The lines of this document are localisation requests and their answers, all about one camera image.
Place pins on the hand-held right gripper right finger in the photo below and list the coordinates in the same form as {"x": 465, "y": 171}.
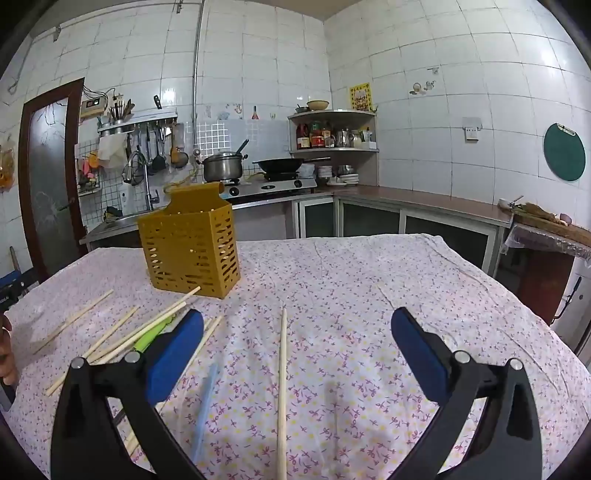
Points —
{"x": 418, "y": 355}

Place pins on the translucent blue plastic utensil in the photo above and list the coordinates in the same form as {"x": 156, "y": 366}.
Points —
{"x": 205, "y": 406}

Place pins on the steel corner shelf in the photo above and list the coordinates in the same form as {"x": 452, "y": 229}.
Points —
{"x": 341, "y": 147}

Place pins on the steel sink faucet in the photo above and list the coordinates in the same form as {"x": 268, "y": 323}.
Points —
{"x": 147, "y": 184}

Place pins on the black wok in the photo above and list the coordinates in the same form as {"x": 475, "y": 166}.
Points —
{"x": 279, "y": 164}

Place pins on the brown door with frosted glass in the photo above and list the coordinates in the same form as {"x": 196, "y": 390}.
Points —
{"x": 51, "y": 184}

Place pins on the beige bowl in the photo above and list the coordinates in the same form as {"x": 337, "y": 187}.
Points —
{"x": 317, "y": 105}

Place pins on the person's left hand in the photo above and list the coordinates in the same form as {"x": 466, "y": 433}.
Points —
{"x": 7, "y": 355}

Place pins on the wooden stick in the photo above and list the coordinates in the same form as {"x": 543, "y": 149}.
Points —
{"x": 14, "y": 259}

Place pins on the group of sauce bottles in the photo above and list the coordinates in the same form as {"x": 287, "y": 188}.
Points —
{"x": 314, "y": 136}

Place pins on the floral printed tablecloth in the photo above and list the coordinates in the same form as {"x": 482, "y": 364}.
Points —
{"x": 351, "y": 286}

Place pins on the hanging kitchen ladles and strainers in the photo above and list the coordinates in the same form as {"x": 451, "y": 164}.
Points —
{"x": 157, "y": 152}

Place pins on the round green cutting board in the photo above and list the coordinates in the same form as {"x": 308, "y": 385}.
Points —
{"x": 564, "y": 152}

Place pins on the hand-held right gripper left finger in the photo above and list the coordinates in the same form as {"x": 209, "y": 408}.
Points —
{"x": 178, "y": 350}

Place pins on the white wall socket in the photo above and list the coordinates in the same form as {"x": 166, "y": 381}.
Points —
{"x": 472, "y": 130}

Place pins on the steel cooking pot with lid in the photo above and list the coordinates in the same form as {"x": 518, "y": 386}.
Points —
{"x": 222, "y": 167}

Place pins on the stack of white plates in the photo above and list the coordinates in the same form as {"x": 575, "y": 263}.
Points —
{"x": 339, "y": 174}

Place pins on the yellow wall poster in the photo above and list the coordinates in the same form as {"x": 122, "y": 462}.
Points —
{"x": 360, "y": 97}

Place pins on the vertical steel wall pipe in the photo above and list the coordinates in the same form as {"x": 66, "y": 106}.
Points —
{"x": 197, "y": 69}

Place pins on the steel gas stove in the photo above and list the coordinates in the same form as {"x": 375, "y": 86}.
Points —
{"x": 272, "y": 185}

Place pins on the yellow slotted plastic utensil holder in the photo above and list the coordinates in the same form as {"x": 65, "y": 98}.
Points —
{"x": 189, "y": 249}

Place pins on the white plastic bag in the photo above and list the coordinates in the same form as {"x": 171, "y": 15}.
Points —
{"x": 111, "y": 151}

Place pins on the steel wall utensil rack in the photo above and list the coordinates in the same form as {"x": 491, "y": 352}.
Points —
{"x": 138, "y": 119}

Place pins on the wooden side table with plastic cover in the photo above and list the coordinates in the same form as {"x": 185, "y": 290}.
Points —
{"x": 549, "y": 258}

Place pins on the white soap dispenser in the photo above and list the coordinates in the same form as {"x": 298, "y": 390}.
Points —
{"x": 127, "y": 201}

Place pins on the brown kitchen counter with cabinets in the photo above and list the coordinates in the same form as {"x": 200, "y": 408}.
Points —
{"x": 415, "y": 203}

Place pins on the white wall control box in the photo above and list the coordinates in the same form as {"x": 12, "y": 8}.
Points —
{"x": 92, "y": 107}

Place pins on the orange hanging bag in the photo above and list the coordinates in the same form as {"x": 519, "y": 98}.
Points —
{"x": 6, "y": 168}

